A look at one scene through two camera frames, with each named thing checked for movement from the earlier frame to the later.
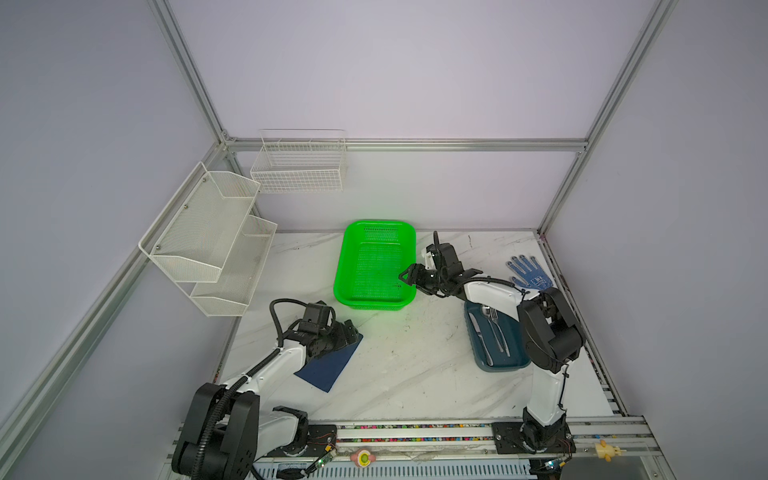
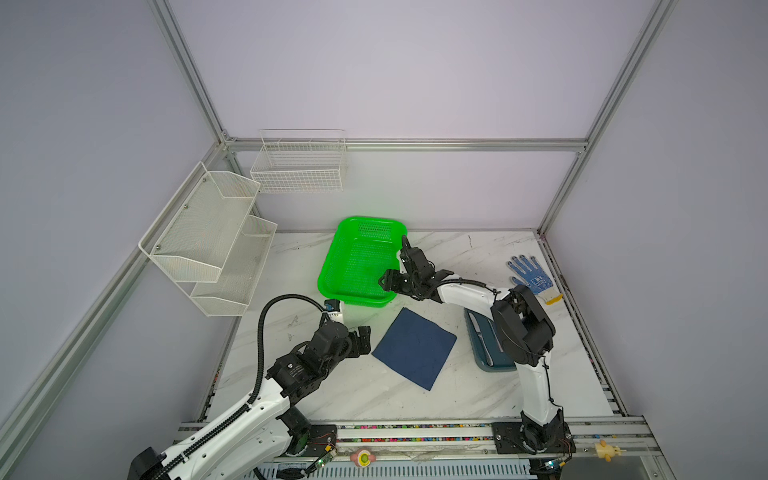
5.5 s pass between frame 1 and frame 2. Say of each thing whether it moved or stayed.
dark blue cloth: moved
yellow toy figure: stayed
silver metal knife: stayed
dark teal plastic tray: stayed
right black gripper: moved
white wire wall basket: stayed
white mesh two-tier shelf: stayed
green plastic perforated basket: moved
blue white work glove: stayed
